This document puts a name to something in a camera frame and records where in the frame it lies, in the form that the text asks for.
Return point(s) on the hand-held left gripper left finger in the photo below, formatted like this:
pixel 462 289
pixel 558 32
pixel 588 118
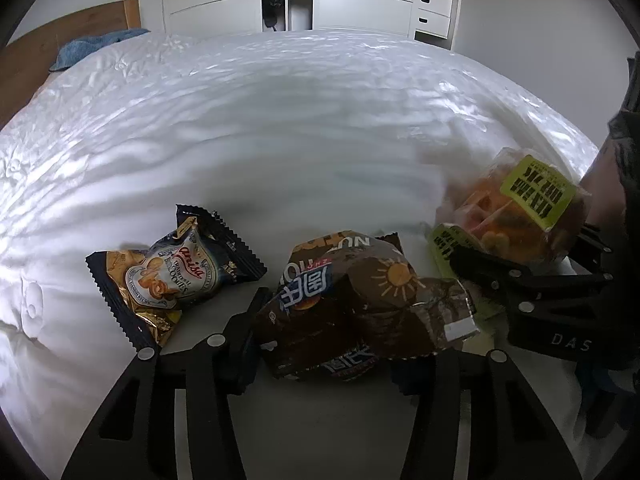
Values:
pixel 240 355

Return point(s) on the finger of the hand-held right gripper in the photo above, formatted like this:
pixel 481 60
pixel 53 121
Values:
pixel 495 275
pixel 597 250

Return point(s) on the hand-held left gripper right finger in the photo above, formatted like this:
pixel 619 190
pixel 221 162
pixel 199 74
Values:
pixel 445 385

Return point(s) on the clear fruit snack bag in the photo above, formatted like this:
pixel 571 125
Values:
pixel 505 205

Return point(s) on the brown bread packet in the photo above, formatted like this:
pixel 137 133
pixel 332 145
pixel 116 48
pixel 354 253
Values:
pixel 340 310

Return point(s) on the person's right forearm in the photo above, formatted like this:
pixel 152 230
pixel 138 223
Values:
pixel 612 180

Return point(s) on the gold and navy cookie packet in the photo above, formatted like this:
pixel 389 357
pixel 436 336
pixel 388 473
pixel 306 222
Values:
pixel 165 275

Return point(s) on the white quilted blanket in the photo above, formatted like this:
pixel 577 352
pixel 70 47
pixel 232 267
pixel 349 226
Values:
pixel 280 135

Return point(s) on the blue towel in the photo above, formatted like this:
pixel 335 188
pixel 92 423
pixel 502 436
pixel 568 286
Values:
pixel 95 47

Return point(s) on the wooden headboard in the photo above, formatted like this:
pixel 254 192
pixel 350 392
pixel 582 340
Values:
pixel 30 65

